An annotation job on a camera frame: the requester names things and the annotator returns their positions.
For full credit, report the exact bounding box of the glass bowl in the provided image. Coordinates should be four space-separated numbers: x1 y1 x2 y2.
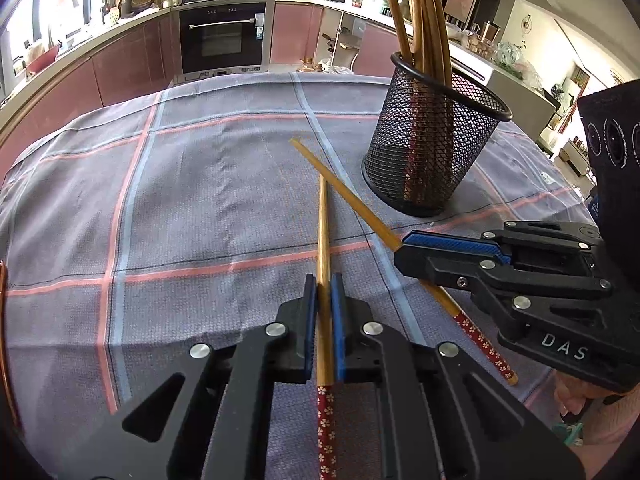
497 42 524 66

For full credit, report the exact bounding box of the red bowl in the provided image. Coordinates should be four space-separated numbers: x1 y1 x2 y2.
25 45 61 74

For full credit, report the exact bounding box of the person's right hand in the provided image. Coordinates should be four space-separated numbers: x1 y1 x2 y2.
554 377 598 418

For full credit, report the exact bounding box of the pink kitchen cabinet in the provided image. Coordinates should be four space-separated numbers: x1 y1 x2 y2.
356 22 401 77
0 15 176 181
275 2 325 66

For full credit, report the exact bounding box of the grey plaid tablecloth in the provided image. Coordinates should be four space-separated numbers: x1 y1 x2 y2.
0 71 596 480

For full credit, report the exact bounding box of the black mesh utensil holder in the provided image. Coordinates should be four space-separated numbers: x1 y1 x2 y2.
362 51 513 217

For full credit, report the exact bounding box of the bunch of wooden chopsticks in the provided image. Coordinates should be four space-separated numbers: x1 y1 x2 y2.
374 0 457 211

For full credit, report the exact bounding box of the built-in black oven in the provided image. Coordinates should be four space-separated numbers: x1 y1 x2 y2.
172 2 275 82

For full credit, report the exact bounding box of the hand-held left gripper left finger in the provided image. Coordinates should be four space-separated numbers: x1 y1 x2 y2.
60 274 319 480

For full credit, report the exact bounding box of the wooden chopstick red floral handle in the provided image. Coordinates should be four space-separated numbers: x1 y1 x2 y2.
290 139 519 387
316 174 337 480

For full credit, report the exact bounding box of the teal object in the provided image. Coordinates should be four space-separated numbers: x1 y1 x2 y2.
552 422 585 446

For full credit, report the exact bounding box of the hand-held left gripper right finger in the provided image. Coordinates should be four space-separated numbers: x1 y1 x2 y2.
330 274 586 480

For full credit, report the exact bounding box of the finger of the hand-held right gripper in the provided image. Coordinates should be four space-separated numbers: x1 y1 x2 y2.
394 247 640 394
400 220 603 267

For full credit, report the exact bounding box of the pink clothing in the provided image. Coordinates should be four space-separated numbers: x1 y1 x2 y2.
582 390 640 480

